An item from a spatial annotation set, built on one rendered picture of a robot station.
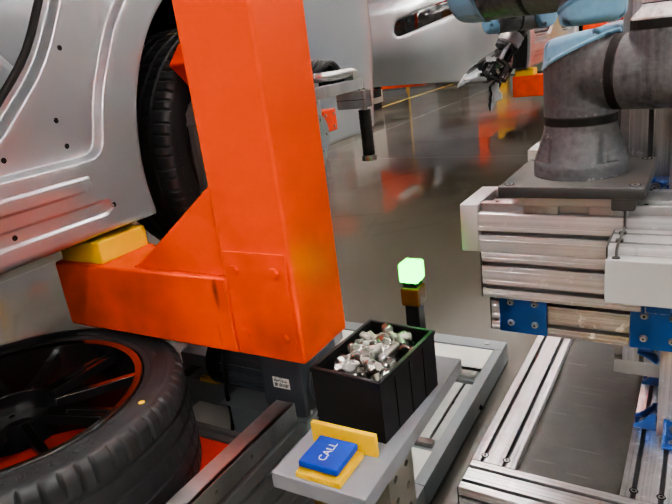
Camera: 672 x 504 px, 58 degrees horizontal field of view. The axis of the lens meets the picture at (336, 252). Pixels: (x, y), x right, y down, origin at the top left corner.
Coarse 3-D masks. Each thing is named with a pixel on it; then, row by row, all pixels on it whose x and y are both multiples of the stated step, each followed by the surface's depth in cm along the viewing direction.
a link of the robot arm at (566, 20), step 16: (528, 0) 72; (544, 0) 71; (560, 0) 70; (576, 0) 67; (592, 0) 67; (608, 0) 66; (624, 0) 67; (560, 16) 70; (576, 16) 68; (592, 16) 67; (608, 16) 67
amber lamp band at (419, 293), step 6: (402, 288) 119; (408, 288) 119; (414, 288) 118; (420, 288) 119; (402, 294) 120; (408, 294) 119; (414, 294) 118; (420, 294) 119; (402, 300) 120; (408, 300) 119; (414, 300) 119; (420, 300) 119; (414, 306) 119
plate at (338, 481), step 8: (360, 456) 96; (352, 464) 94; (296, 472) 94; (304, 472) 94; (312, 472) 93; (320, 472) 93; (344, 472) 92; (352, 472) 94; (312, 480) 93; (320, 480) 92; (328, 480) 91; (336, 480) 91; (344, 480) 91
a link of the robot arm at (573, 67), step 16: (576, 32) 93; (592, 32) 93; (608, 32) 92; (624, 32) 92; (544, 48) 99; (560, 48) 95; (576, 48) 93; (592, 48) 93; (608, 48) 91; (544, 64) 99; (560, 64) 95; (576, 64) 94; (592, 64) 92; (608, 64) 91; (544, 80) 100; (560, 80) 96; (576, 80) 94; (592, 80) 93; (608, 80) 91; (544, 96) 101; (560, 96) 97; (576, 96) 96; (592, 96) 94; (608, 96) 93; (544, 112) 102; (560, 112) 98; (576, 112) 96; (592, 112) 96; (608, 112) 96
